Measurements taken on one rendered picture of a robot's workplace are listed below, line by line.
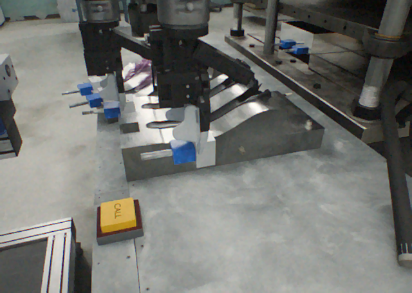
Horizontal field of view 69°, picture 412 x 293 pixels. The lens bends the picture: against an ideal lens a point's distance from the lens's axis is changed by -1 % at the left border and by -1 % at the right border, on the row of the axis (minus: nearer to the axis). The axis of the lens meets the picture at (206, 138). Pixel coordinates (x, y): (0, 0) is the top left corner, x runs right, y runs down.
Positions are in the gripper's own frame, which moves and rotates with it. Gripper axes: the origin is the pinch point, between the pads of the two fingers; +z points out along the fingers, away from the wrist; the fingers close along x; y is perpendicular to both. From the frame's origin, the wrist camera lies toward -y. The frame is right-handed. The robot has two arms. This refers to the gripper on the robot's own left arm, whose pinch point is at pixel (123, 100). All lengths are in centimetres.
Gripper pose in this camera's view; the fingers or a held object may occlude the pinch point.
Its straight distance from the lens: 81.4
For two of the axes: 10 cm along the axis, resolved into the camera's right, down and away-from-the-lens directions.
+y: -9.6, 1.4, -2.4
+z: 0.0, 8.5, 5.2
